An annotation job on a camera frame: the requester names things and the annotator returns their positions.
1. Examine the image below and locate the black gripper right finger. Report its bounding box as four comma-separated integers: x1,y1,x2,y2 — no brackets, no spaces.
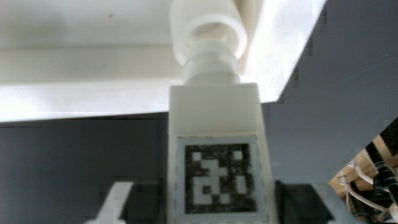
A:
276,181,335,224

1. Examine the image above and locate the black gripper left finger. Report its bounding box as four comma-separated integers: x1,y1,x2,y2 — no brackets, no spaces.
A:
83,181,168,224

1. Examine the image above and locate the white table leg with tag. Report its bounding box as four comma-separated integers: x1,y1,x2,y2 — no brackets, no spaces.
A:
168,41,278,224

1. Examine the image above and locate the white square tabletop part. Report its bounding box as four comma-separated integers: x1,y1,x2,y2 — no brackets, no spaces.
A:
0,0,328,122

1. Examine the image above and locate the cable bundle at table edge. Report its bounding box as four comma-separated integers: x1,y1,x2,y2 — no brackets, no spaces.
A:
329,117,398,224

